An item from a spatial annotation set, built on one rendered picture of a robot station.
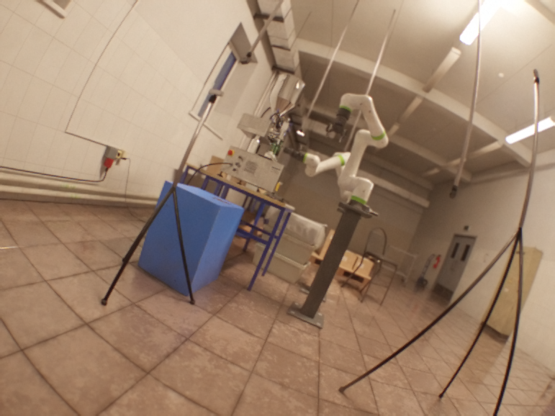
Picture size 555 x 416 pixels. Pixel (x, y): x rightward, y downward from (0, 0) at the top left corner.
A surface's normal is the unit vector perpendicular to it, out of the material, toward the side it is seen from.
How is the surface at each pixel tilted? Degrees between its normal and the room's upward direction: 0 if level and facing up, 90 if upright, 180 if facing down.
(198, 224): 90
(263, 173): 90
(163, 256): 90
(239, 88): 90
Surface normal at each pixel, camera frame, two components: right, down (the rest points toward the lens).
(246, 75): -0.15, -0.04
